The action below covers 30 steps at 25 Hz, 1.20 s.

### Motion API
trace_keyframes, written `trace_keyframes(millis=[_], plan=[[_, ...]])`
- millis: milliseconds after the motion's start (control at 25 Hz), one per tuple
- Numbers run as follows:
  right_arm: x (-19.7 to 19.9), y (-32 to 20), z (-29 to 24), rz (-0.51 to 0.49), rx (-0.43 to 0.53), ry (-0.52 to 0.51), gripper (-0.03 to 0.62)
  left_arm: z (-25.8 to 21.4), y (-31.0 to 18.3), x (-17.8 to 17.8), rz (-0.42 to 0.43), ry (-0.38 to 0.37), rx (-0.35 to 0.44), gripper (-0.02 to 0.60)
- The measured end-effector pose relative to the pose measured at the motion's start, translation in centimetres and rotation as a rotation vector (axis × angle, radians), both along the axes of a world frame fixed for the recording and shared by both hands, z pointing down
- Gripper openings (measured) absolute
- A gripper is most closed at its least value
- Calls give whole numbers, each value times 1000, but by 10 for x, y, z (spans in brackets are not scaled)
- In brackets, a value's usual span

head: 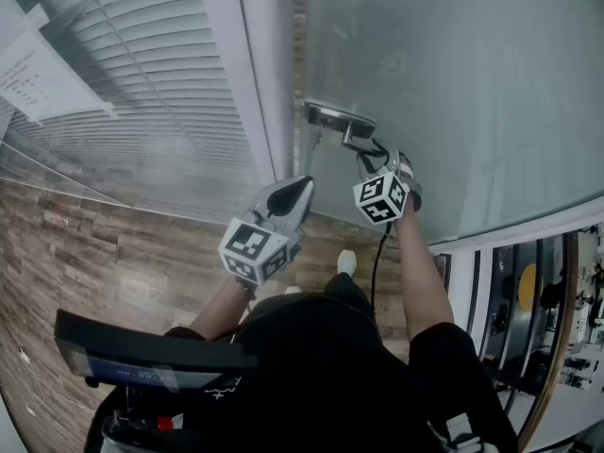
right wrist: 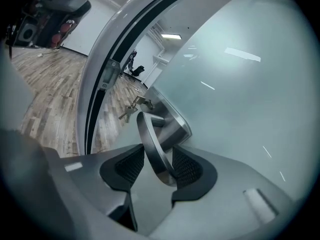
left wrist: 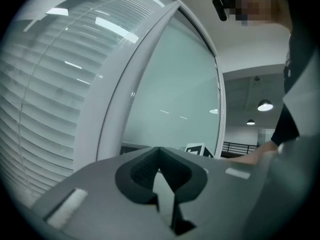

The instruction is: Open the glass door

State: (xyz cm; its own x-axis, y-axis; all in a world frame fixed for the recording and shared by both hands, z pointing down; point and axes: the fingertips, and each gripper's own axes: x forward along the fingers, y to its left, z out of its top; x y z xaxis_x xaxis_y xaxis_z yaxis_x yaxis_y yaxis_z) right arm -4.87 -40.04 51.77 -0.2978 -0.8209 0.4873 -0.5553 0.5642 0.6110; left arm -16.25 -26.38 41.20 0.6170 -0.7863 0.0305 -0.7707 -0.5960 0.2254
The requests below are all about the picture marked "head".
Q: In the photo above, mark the person's right forearm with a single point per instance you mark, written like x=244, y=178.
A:
x=422, y=281

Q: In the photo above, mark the small key in lock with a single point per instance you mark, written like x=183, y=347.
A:
x=317, y=139

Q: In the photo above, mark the curved wooden rail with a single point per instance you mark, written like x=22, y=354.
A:
x=557, y=347

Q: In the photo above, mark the person's right hand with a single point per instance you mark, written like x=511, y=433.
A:
x=407, y=165

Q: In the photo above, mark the black chest-mounted tablet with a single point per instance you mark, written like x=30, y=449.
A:
x=141, y=352

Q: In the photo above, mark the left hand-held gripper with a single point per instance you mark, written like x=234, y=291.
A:
x=252, y=250

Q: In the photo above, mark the yellow round disc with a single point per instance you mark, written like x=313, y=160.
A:
x=528, y=283

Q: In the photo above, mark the white door frame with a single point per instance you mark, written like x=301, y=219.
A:
x=269, y=64

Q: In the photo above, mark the person's left forearm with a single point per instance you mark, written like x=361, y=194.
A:
x=222, y=309

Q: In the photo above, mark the black chest mount red button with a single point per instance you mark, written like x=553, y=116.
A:
x=151, y=423

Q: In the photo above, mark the person's white shoe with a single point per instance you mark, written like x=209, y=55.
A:
x=292, y=290
x=347, y=262

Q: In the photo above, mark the frosted glass door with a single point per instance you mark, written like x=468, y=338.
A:
x=448, y=88

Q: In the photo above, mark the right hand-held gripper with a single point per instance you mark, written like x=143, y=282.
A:
x=380, y=198

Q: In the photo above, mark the white paper notice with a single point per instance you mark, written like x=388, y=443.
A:
x=42, y=83

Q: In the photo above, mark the person's black shirt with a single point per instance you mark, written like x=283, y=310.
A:
x=321, y=371

